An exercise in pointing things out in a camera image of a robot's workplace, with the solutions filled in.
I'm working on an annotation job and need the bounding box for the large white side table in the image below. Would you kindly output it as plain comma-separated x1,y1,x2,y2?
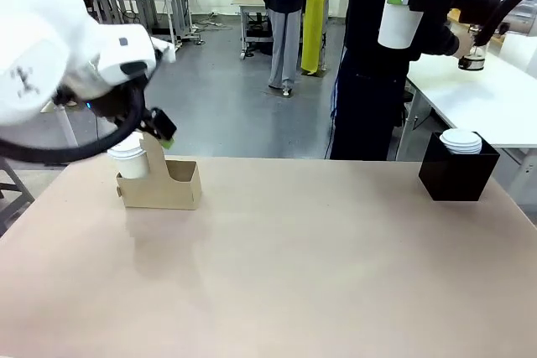
394,33,537,196

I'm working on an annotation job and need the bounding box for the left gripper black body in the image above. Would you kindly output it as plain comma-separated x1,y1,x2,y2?
89,80,149,127

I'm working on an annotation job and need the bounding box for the white paper cup with lid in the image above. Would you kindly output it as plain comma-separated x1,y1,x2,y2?
106,142,150,180

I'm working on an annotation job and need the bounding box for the white upright panel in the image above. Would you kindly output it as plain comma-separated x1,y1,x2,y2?
500,33,537,79

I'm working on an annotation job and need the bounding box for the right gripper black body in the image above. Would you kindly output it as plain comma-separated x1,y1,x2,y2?
458,0,504,24

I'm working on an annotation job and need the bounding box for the small grey background table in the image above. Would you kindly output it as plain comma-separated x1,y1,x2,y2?
231,0,274,60

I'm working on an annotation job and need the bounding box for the person in plaid shirt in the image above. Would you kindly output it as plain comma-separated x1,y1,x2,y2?
256,0,315,97

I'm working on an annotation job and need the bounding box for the person in black sweatshirt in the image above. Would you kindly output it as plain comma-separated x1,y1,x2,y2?
329,0,461,161

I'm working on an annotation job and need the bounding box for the person's right forearm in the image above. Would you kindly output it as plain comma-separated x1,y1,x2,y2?
417,22,461,58

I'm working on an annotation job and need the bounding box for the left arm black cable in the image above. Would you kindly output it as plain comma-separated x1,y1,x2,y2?
0,76,149,165

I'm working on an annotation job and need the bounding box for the person's right hand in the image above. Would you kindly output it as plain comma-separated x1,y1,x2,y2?
452,32,476,60

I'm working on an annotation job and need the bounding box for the yellow apron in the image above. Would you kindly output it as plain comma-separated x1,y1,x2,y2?
300,0,333,77

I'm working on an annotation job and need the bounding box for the tall white paper cup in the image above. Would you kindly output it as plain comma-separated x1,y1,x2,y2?
377,0,446,49

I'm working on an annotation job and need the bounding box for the black square box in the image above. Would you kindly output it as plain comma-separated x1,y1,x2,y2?
418,130,501,203

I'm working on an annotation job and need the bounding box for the brown cardboard cup carrier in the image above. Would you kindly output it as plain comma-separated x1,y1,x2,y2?
116,131,203,211

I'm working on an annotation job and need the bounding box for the stack of white lids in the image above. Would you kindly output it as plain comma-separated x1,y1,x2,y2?
439,128,483,156

